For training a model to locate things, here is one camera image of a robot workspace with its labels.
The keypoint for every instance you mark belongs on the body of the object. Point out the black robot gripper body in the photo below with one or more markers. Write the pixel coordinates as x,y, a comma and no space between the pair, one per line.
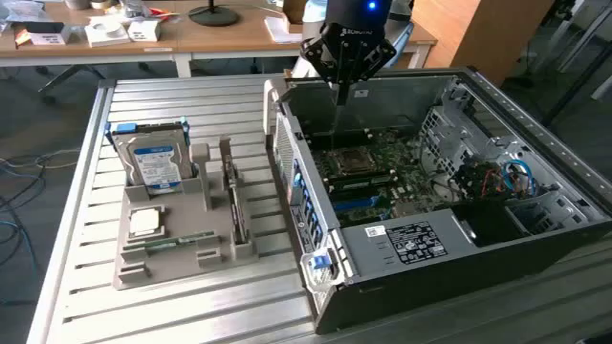
357,21

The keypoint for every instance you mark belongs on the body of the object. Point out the NVIDIA graphics card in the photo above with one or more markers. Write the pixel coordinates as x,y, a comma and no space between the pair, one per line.
239,215

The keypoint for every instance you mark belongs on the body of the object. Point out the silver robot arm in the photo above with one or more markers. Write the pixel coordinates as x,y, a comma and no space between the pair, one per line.
314,9

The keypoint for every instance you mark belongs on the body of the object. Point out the white paper stack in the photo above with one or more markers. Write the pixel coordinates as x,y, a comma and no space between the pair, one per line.
282,30

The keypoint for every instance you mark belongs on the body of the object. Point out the wooden cabinet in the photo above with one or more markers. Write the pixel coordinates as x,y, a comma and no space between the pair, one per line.
478,36

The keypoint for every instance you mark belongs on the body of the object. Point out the wooden desk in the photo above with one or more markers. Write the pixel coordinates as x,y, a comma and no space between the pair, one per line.
215,39

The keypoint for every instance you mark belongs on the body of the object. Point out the black lamp base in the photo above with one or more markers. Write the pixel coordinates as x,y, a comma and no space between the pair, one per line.
214,16

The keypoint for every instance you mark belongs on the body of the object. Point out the metal CPU socket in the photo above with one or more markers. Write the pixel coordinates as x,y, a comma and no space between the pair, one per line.
357,161

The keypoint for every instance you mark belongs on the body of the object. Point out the green motherboard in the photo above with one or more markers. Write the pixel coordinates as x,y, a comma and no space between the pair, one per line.
407,172

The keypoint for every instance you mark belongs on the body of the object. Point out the green RAM stick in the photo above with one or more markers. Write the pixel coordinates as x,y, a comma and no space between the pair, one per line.
167,241
363,181

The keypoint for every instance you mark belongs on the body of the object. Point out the white box with label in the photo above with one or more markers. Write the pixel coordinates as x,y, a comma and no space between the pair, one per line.
143,31

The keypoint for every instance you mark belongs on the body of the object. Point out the blue expansion slot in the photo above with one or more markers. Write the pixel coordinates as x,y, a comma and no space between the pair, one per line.
357,205

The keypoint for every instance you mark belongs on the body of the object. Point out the silver chipset heat sink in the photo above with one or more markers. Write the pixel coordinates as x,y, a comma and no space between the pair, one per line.
409,209

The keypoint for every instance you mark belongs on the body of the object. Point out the hard disk with blue caddy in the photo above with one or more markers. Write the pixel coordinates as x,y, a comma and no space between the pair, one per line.
153,161

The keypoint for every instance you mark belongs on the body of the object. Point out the white box with round hole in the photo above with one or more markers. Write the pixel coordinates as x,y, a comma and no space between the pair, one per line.
107,34

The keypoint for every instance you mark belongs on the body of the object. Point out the dark chair base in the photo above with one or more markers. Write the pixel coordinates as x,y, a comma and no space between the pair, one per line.
73,73

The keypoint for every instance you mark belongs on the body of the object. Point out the grey power supply unit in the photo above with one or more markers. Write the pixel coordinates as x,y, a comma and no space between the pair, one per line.
373,251

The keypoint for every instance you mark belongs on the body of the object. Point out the metal disk bay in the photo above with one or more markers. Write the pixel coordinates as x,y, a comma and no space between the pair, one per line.
541,215

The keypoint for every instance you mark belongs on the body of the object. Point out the blue case release latch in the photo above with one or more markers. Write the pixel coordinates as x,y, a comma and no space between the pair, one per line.
322,261

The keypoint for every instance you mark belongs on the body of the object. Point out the grey box with label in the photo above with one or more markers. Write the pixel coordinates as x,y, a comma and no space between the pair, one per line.
49,37

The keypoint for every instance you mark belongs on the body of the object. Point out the silver CPU chip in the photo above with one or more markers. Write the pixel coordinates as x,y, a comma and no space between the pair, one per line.
145,223

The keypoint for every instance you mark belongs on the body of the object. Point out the grey parts rack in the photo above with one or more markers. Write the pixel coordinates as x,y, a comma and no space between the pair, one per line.
187,261

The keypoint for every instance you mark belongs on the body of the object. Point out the open black PC case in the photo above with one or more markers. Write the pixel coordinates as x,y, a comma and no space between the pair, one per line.
430,297

